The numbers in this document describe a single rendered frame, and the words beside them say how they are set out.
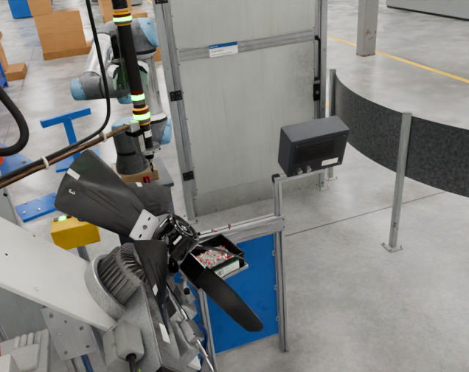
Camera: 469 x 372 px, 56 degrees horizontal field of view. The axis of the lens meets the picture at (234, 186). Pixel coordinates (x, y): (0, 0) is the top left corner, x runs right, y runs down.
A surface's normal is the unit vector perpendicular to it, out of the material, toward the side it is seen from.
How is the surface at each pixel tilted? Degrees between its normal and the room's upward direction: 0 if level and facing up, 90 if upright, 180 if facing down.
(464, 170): 90
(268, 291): 90
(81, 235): 90
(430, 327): 0
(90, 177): 53
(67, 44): 90
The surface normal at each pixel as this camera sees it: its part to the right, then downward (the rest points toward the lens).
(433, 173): -0.75, 0.38
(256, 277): 0.32, 0.44
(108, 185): 0.66, -0.39
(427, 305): -0.08, -0.87
